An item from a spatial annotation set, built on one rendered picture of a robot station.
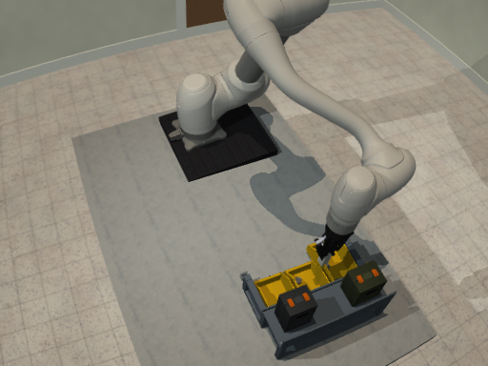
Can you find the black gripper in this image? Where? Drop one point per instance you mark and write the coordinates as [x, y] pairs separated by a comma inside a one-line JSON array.
[[325, 249]]

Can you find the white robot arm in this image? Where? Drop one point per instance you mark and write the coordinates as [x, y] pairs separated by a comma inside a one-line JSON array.
[[262, 27]]

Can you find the yellow bin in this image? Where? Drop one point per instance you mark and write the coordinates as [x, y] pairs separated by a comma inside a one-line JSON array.
[[310, 273], [340, 263], [273, 286]]

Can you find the grey metal shelf rack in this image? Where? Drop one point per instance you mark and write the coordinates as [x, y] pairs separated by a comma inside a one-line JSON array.
[[331, 303]]

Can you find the black case with orange latches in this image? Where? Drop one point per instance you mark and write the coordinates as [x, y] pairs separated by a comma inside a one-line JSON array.
[[295, 308]]

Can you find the dark green case with orange latches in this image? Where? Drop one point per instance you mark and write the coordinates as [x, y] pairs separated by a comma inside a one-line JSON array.
[[363, 283]]

